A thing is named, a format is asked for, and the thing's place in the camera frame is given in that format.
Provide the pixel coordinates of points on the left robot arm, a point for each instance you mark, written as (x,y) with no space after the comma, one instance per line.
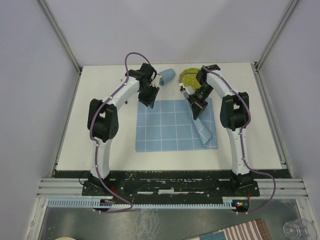
(103,123)

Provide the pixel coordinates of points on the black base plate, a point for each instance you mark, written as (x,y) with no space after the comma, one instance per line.
(135,185)

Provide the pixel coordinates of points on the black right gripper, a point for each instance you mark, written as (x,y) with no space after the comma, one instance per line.
(197,107)

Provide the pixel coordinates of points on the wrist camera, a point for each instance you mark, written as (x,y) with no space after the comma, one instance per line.
(157,81)
(185,90)

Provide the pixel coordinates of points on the green dotted plate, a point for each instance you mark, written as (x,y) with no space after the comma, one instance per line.
(188,78)

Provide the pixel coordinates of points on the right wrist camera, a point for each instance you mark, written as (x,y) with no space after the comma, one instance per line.
(185,90)

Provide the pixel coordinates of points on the aluminium frame rail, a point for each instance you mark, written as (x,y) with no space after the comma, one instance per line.
(283,22)

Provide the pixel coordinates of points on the blue checked cloth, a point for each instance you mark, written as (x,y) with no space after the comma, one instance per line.
(170,126)

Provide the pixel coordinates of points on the cream round object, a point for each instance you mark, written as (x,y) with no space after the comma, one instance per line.
(65,238)

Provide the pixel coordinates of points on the striped folded cloth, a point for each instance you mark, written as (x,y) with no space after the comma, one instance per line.
(251,230)

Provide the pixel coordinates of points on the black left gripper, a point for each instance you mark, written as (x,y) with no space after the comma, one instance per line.
(149,101)

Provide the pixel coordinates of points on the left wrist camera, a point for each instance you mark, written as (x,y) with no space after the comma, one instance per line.
(157,81)

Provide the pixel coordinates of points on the clear glass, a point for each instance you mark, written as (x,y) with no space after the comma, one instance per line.
(300,229)

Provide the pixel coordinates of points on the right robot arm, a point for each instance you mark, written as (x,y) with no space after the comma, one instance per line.
(234,116)

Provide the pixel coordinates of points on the blue cup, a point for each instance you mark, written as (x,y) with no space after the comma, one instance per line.
(166,76)

